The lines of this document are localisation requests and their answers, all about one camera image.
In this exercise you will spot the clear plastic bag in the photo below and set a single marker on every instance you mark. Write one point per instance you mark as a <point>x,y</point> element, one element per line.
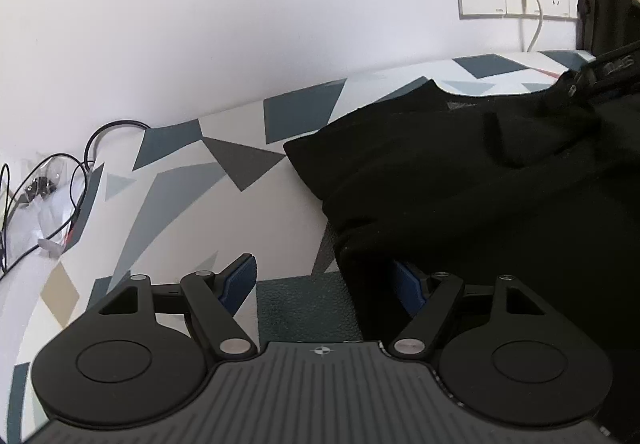
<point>50,219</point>

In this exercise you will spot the geometric printed bed sheet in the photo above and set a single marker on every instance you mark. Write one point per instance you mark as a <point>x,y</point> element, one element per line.
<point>190,204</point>

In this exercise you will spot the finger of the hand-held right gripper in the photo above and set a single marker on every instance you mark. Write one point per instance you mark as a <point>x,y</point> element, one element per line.
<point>575,82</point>

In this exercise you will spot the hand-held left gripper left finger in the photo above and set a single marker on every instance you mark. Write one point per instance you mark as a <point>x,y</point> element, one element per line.
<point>240,281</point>

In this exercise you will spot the black garment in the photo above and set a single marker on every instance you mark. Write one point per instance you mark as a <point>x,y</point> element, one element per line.
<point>475,184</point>

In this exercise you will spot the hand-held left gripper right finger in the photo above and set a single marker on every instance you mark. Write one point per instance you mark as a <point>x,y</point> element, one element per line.
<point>407,286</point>

